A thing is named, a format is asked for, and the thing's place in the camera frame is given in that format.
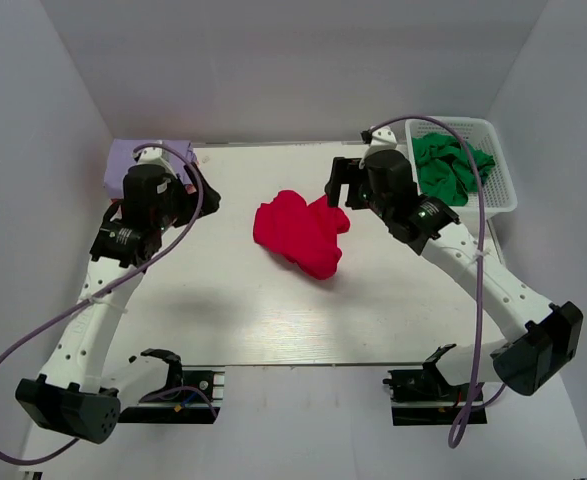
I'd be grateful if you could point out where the crumpled green t-shirt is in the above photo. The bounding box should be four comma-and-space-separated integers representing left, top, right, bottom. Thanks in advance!
412, 132, 478, 206

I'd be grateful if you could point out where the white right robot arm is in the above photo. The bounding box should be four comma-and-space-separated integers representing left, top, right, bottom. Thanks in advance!
325, 127, 583, 399

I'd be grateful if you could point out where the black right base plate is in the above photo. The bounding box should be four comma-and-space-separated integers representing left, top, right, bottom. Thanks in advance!
382, 368, 489, 428

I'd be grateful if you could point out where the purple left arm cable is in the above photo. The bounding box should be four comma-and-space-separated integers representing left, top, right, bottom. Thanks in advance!
0, 143, 207, 465

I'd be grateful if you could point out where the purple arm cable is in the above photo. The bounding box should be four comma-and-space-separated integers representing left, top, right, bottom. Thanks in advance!
370, 115, 505, 450
0, 143, 207, 465

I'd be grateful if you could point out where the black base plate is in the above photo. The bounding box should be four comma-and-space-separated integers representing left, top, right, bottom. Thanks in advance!
118, 367, 225, 425
382, 368, 489, 428

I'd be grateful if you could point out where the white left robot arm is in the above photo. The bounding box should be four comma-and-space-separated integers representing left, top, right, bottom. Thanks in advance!
15, 142, 221, 444

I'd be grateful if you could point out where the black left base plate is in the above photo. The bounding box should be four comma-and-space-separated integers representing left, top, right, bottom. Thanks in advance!
118, 367, 225, 425

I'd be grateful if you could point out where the white plastic basket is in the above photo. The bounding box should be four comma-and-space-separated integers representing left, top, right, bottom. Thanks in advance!
405, 117, 517, 224

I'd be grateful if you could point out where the folded lavender t-shirt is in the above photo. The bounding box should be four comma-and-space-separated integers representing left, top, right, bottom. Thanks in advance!
103, 139, 198, 200

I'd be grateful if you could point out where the red t-shirt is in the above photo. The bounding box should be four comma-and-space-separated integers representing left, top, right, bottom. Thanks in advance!
253, 190, 350, 280

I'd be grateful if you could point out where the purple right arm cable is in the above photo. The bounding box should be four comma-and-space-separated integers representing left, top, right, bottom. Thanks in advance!
370, 115, 505, 450

